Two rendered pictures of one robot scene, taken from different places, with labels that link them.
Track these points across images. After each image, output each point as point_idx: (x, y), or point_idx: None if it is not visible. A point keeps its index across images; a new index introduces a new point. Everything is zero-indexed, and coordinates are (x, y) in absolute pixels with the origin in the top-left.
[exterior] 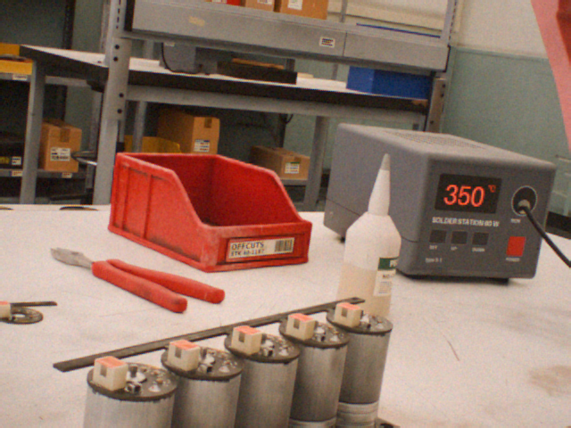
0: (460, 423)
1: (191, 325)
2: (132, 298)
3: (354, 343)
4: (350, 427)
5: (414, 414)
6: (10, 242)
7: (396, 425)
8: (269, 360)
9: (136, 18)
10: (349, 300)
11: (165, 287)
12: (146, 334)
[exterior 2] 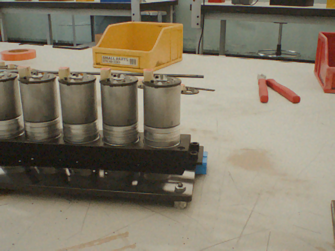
0: (299, 179)
1: (255, 107)
2: (255, 94)
3: (144, 90)
4: (146, 139)
5: (280, 166)
6: (253, 71)
7: (186, 149)
8: (60, 81)
9: None
10: (191, 75)
11: (280, 93)
12: (224, 106)
